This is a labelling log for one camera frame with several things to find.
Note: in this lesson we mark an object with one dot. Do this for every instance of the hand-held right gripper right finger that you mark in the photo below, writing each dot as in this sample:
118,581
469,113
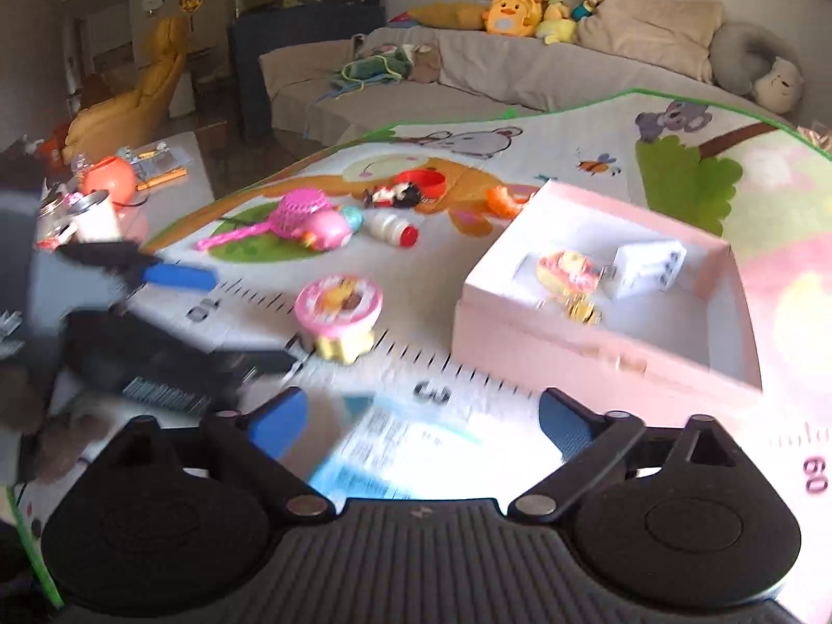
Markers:
564,426

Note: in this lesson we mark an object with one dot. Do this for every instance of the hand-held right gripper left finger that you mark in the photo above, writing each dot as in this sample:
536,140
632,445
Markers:
281,417

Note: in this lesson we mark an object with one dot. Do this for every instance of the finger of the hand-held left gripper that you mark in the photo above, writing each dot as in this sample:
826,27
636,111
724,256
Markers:
195,357
179,277

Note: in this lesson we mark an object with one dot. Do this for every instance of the pink storage box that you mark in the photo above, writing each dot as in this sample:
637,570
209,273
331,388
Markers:
520,344

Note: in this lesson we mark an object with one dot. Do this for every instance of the pink toy net scoop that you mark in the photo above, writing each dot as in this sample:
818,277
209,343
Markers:
298,211

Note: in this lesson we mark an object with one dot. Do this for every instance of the person's left hand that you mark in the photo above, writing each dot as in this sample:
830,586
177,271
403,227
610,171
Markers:
49,432

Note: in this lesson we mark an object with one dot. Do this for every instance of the white cup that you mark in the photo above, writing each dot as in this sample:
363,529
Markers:
97,218

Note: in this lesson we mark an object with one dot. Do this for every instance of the yellow flat item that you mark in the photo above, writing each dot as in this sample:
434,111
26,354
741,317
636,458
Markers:
161,172

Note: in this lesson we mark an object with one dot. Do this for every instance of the white side table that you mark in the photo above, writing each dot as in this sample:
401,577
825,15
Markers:
188,162

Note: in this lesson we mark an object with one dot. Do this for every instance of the small yellow toy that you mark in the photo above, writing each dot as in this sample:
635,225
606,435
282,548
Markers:
583,310

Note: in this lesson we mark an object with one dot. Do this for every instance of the orange ball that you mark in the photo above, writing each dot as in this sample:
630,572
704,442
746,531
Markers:
107,182

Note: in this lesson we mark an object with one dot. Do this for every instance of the blue and white packet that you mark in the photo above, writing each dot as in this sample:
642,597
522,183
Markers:
403,443

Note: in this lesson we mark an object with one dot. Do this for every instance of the round pink toy cake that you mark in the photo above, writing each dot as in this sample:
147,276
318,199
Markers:
338,302

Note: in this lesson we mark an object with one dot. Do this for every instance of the pink and yellow toy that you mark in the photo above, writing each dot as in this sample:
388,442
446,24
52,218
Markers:
569,271

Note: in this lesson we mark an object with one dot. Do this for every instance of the pink and teal toy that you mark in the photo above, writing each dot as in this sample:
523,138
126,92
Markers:
327,229

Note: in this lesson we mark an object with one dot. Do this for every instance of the small white box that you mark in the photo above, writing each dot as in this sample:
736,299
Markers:
640,270

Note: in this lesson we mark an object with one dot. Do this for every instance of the yellow chair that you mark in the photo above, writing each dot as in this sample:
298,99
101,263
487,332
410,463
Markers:
130,104

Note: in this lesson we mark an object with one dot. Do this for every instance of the white bottle with red cap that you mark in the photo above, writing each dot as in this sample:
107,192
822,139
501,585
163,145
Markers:
389,229

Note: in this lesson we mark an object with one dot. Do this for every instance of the red and black doll figure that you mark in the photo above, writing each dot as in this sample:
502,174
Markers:
393,195

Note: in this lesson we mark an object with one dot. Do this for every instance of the orange toy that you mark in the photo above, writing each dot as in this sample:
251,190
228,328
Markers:
502,201

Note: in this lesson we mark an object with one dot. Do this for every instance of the dark blue cabinet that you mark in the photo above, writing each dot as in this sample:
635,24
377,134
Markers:
286,29

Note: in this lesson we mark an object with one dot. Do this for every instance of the red bowl toy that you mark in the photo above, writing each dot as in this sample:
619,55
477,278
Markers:
433,180

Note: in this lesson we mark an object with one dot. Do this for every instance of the printed play mat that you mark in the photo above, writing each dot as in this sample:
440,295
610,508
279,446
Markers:
520,149

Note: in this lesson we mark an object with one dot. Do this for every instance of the green knitted cloth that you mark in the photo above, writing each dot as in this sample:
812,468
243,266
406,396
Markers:
370,68

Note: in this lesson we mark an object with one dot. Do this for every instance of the brown plush toy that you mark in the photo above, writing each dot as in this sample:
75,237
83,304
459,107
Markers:
427,64

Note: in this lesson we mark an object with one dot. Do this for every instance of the grey covered sofa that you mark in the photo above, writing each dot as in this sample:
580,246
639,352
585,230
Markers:
494,71

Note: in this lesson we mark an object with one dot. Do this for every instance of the yellow cushion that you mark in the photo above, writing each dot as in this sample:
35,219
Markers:
448,14

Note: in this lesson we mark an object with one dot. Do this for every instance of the beige pillow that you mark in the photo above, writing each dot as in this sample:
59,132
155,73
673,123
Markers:
650,32

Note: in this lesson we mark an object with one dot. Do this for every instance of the yellow duck plush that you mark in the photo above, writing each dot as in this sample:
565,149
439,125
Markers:
556,16

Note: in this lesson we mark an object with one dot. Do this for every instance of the grey sheep plush toy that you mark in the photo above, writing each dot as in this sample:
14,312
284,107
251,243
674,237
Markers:
741,55

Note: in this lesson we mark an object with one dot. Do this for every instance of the yellow duck backpack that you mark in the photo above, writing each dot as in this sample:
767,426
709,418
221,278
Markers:
510,13

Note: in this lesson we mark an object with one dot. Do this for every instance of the white and blue wall ornament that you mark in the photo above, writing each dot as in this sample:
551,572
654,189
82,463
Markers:
153,1

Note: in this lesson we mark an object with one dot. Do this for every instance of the round orange wall ornament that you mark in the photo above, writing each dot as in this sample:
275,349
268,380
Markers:
190,0

